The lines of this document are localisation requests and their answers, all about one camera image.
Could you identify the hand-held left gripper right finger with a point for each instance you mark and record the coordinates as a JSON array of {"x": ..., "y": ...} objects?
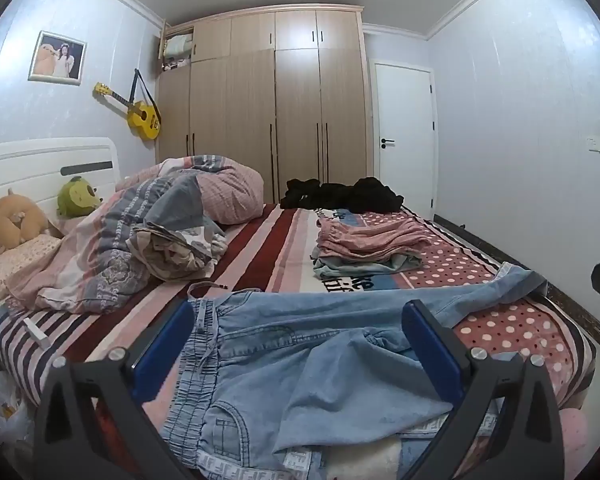
[{"x": 432, "y": 350}]

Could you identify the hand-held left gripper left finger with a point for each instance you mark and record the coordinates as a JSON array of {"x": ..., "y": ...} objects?
[{"x": 162, "y": 350}]

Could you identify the blue denim pants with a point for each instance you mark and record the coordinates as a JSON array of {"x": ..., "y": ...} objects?
[{"x": 305, "y": 350}]

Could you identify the striped and dotted bed blanket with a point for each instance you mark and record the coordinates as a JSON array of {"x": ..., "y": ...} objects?
[{"x": 505, "y": 330}]

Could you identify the folded light blue clothes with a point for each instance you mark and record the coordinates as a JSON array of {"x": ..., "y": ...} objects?
[{"x": 360, "y": 266}]

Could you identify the pink and grey quilt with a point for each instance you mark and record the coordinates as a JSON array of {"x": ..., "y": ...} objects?
[{"x": 105, "y": 240}]

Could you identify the folded pink clothes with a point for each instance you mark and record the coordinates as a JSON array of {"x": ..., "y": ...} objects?
[{"x": 370, "y": 237}]

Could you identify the small white device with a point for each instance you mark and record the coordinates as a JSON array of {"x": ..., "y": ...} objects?
[{"x": 35, "y": 332}]

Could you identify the person's pink pajama leg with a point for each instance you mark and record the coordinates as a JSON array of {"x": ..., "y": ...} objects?
[{"x": 580, "y": 435}]

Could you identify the white plastic bag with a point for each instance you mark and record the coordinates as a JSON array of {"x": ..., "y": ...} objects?
[{"x": 5, "y": 410}]

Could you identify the pile of black clothes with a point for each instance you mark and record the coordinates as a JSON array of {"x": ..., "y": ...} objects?
[{"x": 365, "y": 195}]

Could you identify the green plush toy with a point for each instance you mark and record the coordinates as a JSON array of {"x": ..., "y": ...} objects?
[{"x": 77, "y": 197}]

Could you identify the floral pillow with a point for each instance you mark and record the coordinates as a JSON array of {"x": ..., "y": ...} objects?
[{"x": 10, "y": 265}]

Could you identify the tan plush toy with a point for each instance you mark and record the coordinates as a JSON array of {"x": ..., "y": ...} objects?
[{"x": 17, "y": 220}]

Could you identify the white headboard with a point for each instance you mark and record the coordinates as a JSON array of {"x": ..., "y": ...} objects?
[{"x": 40, "y": 160}]

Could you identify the white door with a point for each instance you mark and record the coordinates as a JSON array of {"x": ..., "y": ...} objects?
[{"x": 405, "y": 125}]

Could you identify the yellow ukulele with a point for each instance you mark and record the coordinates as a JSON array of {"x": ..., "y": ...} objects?
[{"x": 142, "y": 116}]

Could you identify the wooden wardrobe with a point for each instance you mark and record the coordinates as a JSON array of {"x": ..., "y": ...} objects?
[{"x": 290, "y": 110}]

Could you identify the folded white bedding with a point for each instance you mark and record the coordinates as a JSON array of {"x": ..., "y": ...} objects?
[{"x": 177, "y": 47}]

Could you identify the framed wall picture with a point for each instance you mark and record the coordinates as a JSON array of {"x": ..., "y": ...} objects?
[{"x": 57, "y": 56}]

